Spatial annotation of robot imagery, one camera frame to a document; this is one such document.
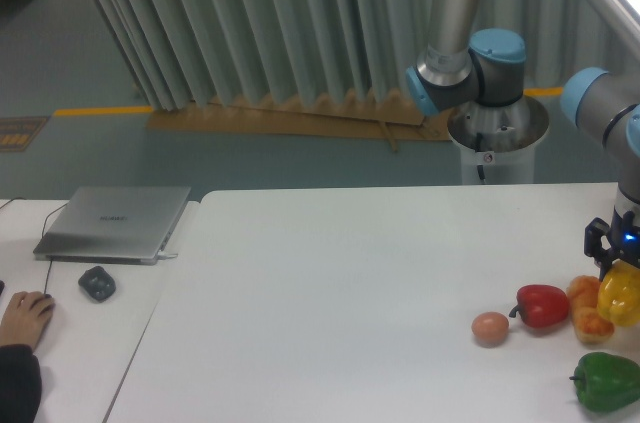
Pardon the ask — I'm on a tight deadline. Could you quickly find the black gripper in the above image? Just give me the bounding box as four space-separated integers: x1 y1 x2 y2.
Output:
584 210 639 282

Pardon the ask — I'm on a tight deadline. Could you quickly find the yellow bell pepper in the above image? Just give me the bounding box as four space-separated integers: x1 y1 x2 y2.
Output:
596 260 639 327

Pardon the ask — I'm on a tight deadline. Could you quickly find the black sleeved forearm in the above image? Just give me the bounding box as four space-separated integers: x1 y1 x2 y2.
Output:
1 344 42 423

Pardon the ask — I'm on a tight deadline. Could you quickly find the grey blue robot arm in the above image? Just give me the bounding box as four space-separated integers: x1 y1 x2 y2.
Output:
406 0 639 272

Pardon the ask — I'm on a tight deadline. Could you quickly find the red bell pepper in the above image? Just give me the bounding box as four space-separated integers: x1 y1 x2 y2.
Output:
509 284 570 329

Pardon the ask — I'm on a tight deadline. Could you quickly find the green bell pepper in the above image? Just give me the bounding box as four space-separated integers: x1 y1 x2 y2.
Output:
570 352 639 413

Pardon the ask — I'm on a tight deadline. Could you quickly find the person's bare hand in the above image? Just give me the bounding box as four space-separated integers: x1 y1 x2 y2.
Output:
1 292 47 351

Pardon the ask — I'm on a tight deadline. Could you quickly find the orange bread pastry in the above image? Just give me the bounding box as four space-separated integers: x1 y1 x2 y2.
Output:
566 275 615 345

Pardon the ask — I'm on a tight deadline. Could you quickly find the brown egg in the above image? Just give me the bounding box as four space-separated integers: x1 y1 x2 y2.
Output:
471 312 509 345

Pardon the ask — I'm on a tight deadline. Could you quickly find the flat brown cardboard sheet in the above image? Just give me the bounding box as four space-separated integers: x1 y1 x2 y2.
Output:
146 89 450 152

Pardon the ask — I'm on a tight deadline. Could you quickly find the pale green pleated curtain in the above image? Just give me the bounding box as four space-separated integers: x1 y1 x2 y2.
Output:
64 0 640 110

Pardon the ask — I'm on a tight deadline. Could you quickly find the silver closed laptop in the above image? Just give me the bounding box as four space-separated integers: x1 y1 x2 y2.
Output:
33 186 191 264

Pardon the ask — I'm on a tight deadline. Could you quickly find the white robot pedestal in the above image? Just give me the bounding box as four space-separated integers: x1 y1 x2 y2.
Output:
447 96 549 185

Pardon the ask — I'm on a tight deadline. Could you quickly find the black mouse cable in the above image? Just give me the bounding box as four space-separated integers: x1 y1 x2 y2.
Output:
0 196 75 297

